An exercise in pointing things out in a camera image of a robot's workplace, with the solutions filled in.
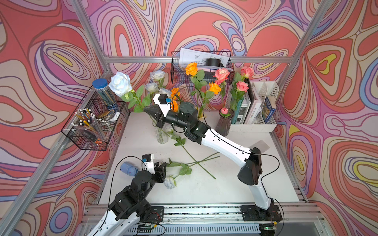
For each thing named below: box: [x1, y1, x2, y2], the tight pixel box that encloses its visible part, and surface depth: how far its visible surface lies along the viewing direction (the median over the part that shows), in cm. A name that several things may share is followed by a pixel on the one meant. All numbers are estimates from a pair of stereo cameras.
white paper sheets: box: [179, 47, 234, 72], surface depth 87 cm
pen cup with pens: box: [71, 108, 106, 142], surface depth 63 cm
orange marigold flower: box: [170, 87, 181, 100], surface depth 81 cm
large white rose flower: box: [108, 71, 152, 113], surface depth 49 cm
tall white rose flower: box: [144, 70, 166, 98], surface depth 82 cm
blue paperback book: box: [261, 96, 277, 125], surface depth 104 cm
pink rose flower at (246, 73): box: [234, 65, 255, 83], surface depth 85 cm
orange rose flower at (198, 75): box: [185, 61, 215, 101], surface depth 79 cm
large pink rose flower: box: [213, 67, 231, 110], surface depth 76 cm
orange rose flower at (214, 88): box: [209, 81, 222, 95], surface depth 79 cm
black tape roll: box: [204, 58, 225, 68], surface depth 84 cm
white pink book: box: [244, 82, 262, 125], surface depth 95 cm
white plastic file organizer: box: [229, 81, 280, 133], surface depth 103 cm
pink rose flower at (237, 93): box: [229, 81, 250, 111], surface depth 85 cm
